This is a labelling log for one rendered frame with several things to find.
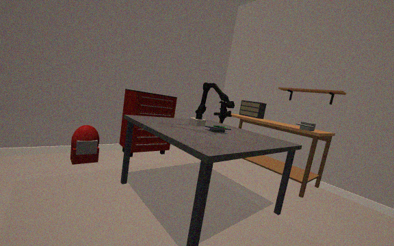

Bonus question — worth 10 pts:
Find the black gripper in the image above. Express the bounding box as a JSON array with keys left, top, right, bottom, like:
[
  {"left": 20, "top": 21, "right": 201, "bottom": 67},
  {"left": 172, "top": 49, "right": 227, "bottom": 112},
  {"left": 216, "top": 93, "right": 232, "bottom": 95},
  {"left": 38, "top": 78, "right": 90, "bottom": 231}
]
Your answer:
[{"left": 214, "top": 107, "right": 232, "bottom": 123}]

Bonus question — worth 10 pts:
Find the grey switch panel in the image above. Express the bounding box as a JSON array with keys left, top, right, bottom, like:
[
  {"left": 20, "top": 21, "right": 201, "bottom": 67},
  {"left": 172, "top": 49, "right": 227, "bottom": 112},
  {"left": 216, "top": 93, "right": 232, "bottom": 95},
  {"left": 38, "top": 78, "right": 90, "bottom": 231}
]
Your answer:
[{"left": 205, "top": 125, "right": 231, "bottom": 133}]

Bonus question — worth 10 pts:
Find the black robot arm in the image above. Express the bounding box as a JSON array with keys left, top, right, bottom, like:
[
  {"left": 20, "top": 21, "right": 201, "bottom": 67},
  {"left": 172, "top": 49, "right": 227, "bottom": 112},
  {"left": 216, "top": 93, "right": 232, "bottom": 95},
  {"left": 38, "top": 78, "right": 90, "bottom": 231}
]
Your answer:
[{"left": 196, "top": 83, "right": 235, "bottom": 120}]

